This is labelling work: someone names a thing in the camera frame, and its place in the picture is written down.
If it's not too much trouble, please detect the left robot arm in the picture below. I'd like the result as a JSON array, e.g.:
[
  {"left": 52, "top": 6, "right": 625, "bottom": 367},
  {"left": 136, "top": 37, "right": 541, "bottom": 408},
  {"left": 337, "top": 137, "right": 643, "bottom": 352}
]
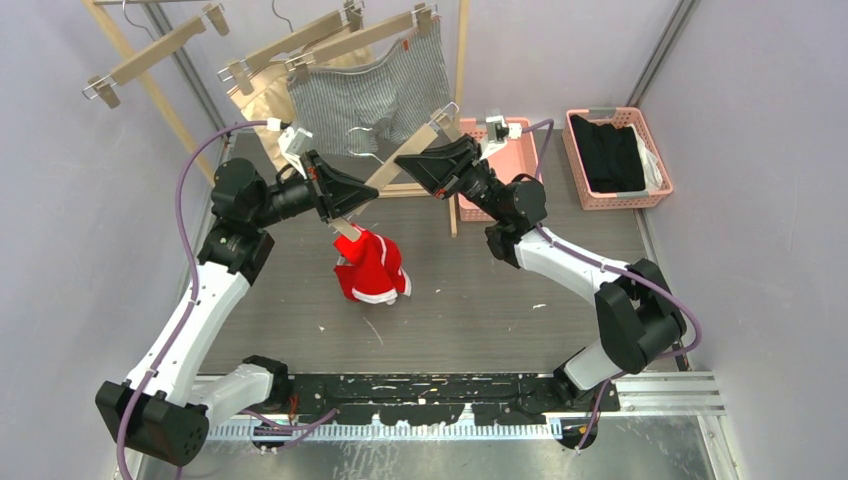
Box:
[{"left": 95, "top": 150, "right": 379, "bottom": 475}]

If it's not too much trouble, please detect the grey striped boxer underwear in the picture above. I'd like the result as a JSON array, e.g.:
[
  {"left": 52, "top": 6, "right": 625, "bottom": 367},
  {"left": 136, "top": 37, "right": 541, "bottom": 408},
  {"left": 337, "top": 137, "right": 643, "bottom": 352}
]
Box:
[{"left": 287, "top": 17, "right": 452, "bottom": 156}]

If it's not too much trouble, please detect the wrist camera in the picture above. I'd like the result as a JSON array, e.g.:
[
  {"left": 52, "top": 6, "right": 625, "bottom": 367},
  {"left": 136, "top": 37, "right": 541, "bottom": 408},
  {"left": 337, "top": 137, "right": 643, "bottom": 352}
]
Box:
[
  {"left": 266, "top": 117, "right": 313, "bottom": 177},
  {"left": 479, "top": 110, "right": 523, "bottom": 159}
]

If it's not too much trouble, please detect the red underwear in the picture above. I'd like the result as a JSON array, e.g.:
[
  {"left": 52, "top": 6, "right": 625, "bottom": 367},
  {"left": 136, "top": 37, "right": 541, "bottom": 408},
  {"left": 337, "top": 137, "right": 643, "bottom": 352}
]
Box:
[{"left": 333, "top": 228, "right": 412, "bottom": 305}]

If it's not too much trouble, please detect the white cloth in basket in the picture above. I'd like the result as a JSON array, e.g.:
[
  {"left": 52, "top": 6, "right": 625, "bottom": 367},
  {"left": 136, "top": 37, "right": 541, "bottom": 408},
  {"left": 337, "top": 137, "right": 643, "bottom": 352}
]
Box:
[{"left": 629, "top": 124, "right": 663, "bottom": 192}]

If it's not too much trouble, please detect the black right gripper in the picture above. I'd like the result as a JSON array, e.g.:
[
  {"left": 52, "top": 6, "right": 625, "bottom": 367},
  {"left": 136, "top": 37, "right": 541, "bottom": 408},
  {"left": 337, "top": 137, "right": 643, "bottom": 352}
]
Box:
[{"left": 394, "top": 135, "right": 506, "bottom": 224}]

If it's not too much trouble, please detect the empty pink plastic basket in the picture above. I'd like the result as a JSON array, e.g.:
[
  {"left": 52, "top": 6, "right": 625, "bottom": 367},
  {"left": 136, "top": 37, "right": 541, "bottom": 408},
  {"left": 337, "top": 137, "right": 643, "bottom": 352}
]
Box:
[{"left": 457, "top": 118, "right": 539, "bottom": 222}]

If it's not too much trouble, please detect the wooden hanger for striped underwear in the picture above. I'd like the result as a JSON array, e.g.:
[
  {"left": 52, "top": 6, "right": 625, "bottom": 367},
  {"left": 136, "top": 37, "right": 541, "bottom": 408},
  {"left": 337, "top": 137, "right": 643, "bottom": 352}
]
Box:
[{"left": 283, "top": 3, "right": 438, "bottom": 78}]

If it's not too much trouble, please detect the black folded garment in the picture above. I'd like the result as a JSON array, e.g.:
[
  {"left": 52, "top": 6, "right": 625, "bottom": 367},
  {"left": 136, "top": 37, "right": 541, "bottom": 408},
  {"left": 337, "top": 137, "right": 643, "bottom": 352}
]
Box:
[{"left": 570, "top": 116, "right": 646, "bottom": 193}]

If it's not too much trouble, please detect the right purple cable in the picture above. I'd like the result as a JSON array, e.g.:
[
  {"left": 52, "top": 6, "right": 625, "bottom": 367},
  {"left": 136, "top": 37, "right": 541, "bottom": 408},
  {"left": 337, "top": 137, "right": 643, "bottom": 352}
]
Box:
[{"left": 519, "top": 119, "right": 704, "bottom": 454}]

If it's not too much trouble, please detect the beige underwear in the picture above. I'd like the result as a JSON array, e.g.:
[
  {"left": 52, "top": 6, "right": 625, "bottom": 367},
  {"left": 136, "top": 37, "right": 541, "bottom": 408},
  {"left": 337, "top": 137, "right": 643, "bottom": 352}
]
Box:
[{"left": 228, "top": 46, "right": 362, "bottom": 172}]

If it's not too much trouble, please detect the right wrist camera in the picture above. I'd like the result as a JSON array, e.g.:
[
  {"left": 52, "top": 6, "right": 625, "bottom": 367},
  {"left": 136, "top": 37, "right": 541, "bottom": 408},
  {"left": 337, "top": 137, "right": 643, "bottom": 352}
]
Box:
[{"left": 479, "top": 110, "right": 523, "bottom": 159}]

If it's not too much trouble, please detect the pink basket with clothes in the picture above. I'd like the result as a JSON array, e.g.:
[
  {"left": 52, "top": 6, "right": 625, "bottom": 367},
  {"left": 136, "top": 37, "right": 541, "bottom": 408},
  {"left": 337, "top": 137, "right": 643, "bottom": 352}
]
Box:
[{"left": 562, "top": 107, "right": 674, "bottom": 210}]

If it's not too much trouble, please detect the wooden hanger for beige underwear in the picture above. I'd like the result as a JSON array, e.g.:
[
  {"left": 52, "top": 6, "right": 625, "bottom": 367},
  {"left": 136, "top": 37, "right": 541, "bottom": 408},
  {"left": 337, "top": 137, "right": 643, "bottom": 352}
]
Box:
[{"left": 216, "top": 1, "right": 365, "bottom": 94}]

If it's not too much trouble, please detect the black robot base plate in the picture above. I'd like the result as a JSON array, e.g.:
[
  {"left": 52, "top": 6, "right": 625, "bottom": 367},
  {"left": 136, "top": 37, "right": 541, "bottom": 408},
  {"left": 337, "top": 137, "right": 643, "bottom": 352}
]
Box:
[{"left": 249, "top": 373, "right": 600, "bottom": 426}]

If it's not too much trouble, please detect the wooden hanger for red underwear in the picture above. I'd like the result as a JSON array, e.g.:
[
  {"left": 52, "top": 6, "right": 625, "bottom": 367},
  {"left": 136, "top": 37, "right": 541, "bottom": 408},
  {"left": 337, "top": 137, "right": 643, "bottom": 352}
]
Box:
[{"left": 329, "top": 101, "right": 462, "bottom": 243}]

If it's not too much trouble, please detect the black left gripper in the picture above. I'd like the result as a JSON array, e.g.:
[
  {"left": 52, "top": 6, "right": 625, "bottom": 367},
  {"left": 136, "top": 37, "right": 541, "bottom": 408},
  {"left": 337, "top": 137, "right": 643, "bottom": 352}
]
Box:
[{"left": 253, "top": 151, "right": 379, "bottom": 230}]

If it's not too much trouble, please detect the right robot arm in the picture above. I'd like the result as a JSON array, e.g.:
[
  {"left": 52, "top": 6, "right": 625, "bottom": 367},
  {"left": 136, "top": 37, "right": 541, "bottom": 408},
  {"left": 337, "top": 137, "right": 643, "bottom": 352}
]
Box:
[{"left": 395, "top": 135, "right": 687, "bottom": 411}]

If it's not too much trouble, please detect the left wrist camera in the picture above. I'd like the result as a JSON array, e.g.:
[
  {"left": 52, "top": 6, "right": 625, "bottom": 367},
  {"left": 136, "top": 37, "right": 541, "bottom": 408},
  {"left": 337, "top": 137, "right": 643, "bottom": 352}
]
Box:
[{"left": 266, "top": 117, "right": 313, "bottom": 177}]

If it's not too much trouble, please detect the wooden clothes rack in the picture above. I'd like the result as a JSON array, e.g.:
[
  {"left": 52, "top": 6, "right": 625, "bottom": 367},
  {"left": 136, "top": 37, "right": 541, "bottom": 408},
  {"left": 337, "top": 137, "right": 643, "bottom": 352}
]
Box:
[{"left": 82, "top": 1, "right": 470, "bottom": 198}]

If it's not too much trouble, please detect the aluminium cable duct rail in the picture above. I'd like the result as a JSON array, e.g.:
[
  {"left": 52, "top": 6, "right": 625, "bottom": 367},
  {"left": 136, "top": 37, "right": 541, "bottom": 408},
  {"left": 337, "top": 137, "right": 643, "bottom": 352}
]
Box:
[{"left": 208, "top": 418, "right": 562, "bottom": 443}]

